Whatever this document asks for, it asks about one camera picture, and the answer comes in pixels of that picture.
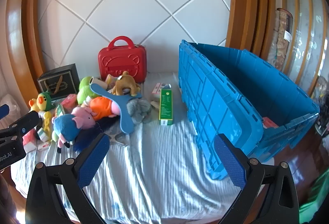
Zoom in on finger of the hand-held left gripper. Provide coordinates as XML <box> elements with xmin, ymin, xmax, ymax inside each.
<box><xmin>0</xmin><ymin>104</ymin><xmax>10</xmax><ymax>120</ymax></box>
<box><xmin>0</xmin><ymin>110</ymin><xmax>41</xmax><ymax>141</ymax></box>

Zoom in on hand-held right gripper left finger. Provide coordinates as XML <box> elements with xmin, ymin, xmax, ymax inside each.
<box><xmin>25</xmin><ymin>133</ymin><xmax>111</xmax><ymax>224</ymax></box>

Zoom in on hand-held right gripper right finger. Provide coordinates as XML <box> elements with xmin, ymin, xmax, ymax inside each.
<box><xmin>214</xmin><ymin>134</ymin><xmax>300</xmax><ymax>224</ymax></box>

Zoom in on blue-dress pig plush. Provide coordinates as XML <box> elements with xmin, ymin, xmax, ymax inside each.
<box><xmin>53</xmin><ymin>106</ymin><xmax>99</xmax><ymax>149</ymax></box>

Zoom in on blue foam boomerang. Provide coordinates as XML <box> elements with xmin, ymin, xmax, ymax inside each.
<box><xmin>90</xmin><ymin>83</ymin><xmax>143</xmax><ymax>134</ymax></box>

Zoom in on blue plastic crate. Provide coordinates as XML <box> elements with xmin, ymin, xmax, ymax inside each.
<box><xmin>178</xmin><ymin>39</ymin><xmax>320</xmax><ymax>180</ymax></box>

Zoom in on grey plush toy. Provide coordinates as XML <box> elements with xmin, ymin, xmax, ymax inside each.
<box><xmin>127</xmin><ymin>98</ymin><xmax>153</xmax><ymax>124</ymax></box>

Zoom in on white plastic bag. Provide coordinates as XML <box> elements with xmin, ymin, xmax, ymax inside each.
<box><xmin>0</xmin><ymin>94</ymin><xmax>21</xmax><ymax>122</ymax></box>

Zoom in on pink white packet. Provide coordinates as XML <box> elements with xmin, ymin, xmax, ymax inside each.
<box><xmin>23</xmin><ymin>128</ymin><xmax>39</xmax><ymax>152</ymax></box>

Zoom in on yellow duck plush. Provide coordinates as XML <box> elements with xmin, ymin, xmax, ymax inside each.
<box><xmin>28</xmin><ymin>90</ymin><xmax>56</xmax><ymax>122</ymax></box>

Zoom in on orange-dress pig plush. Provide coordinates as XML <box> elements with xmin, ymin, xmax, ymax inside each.
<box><xmin>89</xmin><ymin>97</ymin><xmax>121</xmax><ymax>122</ymax></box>

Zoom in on black gift bag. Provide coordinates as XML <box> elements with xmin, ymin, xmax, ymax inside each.
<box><xmin>37</xmin><ymin>63</ymin><xmax>80</xmax><ymax>100</ymax></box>

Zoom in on striped bed sheet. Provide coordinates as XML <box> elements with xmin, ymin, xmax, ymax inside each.
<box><xmin>10</xmin><ymin>71</ymin><xmax>260</xmax><ymax>224</ymax></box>

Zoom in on green frog plush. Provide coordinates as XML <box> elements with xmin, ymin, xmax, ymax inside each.
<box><xmin>77</xmin><ymin>76</ymin><xmax>101</xmax><ymax>105</ymax></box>

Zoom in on brown camel plush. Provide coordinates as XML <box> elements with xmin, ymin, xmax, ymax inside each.
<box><xmin>111</xmin><ymin>71</ymin><xmax>142</xmax><ymax>97</ymax></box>

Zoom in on green carton box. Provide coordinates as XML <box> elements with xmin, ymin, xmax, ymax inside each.
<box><xmin>159</xmin><ymin>88</ymin><xmax>174</xmax><ymax>126</ymax></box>

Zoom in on green cloth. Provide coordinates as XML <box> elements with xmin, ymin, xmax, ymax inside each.
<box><xmin>299</xmin><ymin>170</ymin><xmax>329</xmax><ymax>224</ymax></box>

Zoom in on red toy suitcase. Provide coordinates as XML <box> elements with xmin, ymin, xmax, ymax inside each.
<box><xmin>98</xmin><ymin>36</ymin><xmax>147</xmax><ymax>84</ymax></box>

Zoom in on rolled patterned carpet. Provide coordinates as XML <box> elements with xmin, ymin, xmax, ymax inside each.
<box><xmin>267</xmin><ymin>8</ymin><xmax>293</xmax><ymax>70</ymax></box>

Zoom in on wooden glass partition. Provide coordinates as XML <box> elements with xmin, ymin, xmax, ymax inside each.
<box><xmin>278</xmin><ymin>0</ymin><xmax>329</xmax><ymax>96</ymax></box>

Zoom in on wooden frame post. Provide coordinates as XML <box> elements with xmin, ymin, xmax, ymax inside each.
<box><xmin>5</xmin><ymin>0</ymin><xmax>48</xmax><ymax>82</ymax></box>
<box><xmin>225</xmin><ymin>0</ymin><xmax>286</xmax><ymax>60</ymax></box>

